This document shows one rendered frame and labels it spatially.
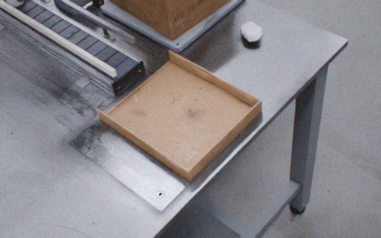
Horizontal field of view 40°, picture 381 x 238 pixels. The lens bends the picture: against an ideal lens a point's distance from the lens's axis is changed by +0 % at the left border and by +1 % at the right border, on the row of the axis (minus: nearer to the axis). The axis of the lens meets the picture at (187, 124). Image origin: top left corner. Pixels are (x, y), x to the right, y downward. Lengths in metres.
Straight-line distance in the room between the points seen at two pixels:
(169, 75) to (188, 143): 0.23
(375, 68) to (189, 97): 1.45
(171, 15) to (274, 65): 0.30
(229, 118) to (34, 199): 0.48
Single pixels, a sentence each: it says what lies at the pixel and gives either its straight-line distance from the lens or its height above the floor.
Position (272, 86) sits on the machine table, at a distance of 1.32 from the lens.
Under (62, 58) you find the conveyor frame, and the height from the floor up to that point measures 0.85.
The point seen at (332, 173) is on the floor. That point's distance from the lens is 2.19.
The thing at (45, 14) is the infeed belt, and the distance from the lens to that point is 1.59.
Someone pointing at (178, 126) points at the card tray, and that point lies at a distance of 1.24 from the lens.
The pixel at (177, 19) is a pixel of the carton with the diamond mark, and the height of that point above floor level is 0.91.
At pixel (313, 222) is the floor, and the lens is 2.06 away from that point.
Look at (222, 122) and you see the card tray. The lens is 1.24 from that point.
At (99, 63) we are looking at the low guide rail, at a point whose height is 0.91.
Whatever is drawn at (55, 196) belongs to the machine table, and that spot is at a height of 0.83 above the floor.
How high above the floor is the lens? 1.78
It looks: 49 degrees down
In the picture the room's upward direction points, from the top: 9 degrees counter-clockwise
